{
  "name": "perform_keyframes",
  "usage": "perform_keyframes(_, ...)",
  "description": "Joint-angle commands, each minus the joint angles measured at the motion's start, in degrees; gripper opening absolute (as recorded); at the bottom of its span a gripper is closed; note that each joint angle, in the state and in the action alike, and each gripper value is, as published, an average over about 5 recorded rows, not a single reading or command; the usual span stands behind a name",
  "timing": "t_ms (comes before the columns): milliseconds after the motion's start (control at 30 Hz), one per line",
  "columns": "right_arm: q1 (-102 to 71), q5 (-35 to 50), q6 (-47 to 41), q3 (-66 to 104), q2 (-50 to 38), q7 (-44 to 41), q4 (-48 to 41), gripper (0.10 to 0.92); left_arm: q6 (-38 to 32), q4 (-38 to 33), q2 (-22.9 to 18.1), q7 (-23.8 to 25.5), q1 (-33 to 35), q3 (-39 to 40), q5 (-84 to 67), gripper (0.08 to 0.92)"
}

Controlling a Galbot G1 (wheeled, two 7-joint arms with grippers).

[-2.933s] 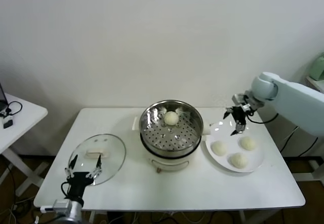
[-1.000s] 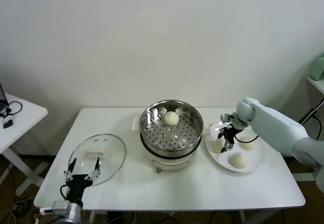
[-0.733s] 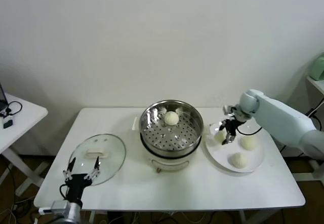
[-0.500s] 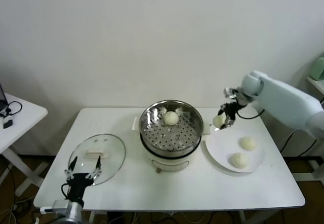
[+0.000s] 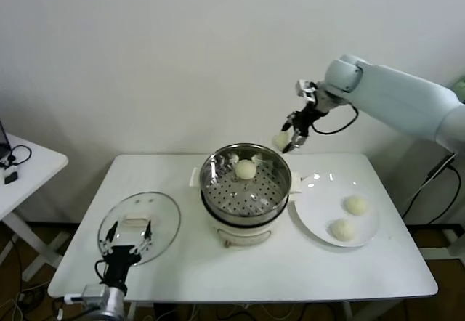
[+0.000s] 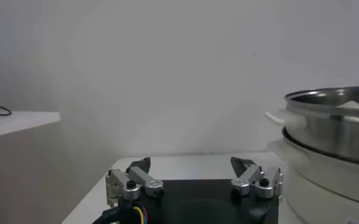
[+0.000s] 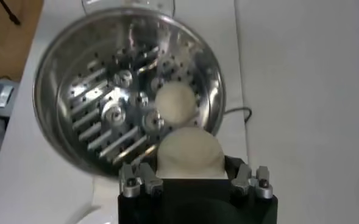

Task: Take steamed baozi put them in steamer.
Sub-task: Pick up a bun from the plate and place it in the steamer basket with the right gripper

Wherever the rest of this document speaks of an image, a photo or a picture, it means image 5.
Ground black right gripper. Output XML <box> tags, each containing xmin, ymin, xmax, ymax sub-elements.
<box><xmin>278</xmin><ymin>102</ymin><xmax>326</xmax><ymax>154</ymax></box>

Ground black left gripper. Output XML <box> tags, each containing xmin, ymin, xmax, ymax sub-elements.
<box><xmin>98</xmin><ymin>219</ymin><xmax>153</xmax><ymax>292</ymax></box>

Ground white steamed baozi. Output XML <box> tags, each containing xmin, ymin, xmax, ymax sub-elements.
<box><xmin>343</xmin><ymin>195</ymin><xmax>370</xmax><ymax>216</ymax></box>
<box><xmin>329</xmin><ymin>218</ymin><xmax>355</xmax><ymax>243</ymax></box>
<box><xmin>272</xmin><ymin>131</ymin><xmax>291</xmax><ymax>151</ymax></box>
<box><xmin>235</xmin><ymin>159</ymin><xmax>257</xmax><ymax>181</ymax></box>

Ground stainless steel steamer basket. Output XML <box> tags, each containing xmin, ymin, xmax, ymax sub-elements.
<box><xmin>190</xmin><ymin>142</ymin><xmax>304</xmax><ymax>226</ymax></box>

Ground round glass pot lid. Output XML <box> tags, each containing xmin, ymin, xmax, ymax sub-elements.
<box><xmin>97</xmin><ymin>191</ymin><xmax>182</xmax><ymax>266</ymax></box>

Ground white round plate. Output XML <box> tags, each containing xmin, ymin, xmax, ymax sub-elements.
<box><xmin>288</xmin><ymin>172</ymin><xmax>381</xmax><ymax>248</ymax></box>

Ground white electric cooker base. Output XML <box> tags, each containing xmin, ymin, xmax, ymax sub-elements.
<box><xmin>201</xmin><ymin>190</ymin><xmax>291</xmax><ymax>249</ymax></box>

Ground white side table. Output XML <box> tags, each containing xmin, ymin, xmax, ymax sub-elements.
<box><xmin>0</xmin><ymin>131</ymin><xmax>70</xmax><ymax>282</ymax></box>

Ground pale green appliance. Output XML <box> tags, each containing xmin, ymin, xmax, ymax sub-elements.
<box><xmin>452</xmin><ymin>77</ymin><xmax>465</xmax><ymax>102</ymax></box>

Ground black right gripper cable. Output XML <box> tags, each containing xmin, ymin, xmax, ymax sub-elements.
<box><xmin>311</xmin><ymin>103</ymin><xmax>360</xmax><ymax>135</ymax></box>

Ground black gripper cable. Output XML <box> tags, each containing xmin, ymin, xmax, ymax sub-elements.
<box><xmin>94</xmin><ymin>260</ymin><xmax>110</xmax><ymax>282</ymax></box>
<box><xmin>311</xmin><ymin>103</ymin><xmax>360</xmax><ymax>135</ymax></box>

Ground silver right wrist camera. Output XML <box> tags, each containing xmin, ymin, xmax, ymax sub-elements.
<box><xmin>294</xmin><ymin>79</ymin><xmax>318</xmax><ymax>104</ymax></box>

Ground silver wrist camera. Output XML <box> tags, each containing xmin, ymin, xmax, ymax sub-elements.
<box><xmin>82</xmin><ymin>284</ymin><xmax>107</xmax><ymax>302</ymax></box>
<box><xmin>294</xmin><ymin>79</ymin><xmax>318</xmax><ymax>104</ymax></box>

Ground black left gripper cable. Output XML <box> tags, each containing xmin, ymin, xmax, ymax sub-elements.
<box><xmin>94</xmin><ymin>260</ymin><xmax>110</xmax><ymax>282</ymax></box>

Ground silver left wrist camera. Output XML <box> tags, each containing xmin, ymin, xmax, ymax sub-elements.
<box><xmin>82</xmin><ymin>284</ymin><xmax>107</xmax><ymax>302</ymax></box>

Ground black looped cable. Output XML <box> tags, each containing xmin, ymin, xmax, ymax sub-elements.
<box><xmin>5</xmin><ymin>145</ymin><xmax>33</xmax><ymax>168</ymax></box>

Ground white wall cable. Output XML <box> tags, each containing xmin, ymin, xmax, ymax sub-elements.
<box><xmin>401</xmin><ymin>153</ymin><xmax>458</xmax><ymax>209</ymax></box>

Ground black wall cable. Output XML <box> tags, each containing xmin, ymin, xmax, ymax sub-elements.
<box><xmin>405</xmin><ymin>155</ymin><xmax>459</xmax><ymax>226</ymax></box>

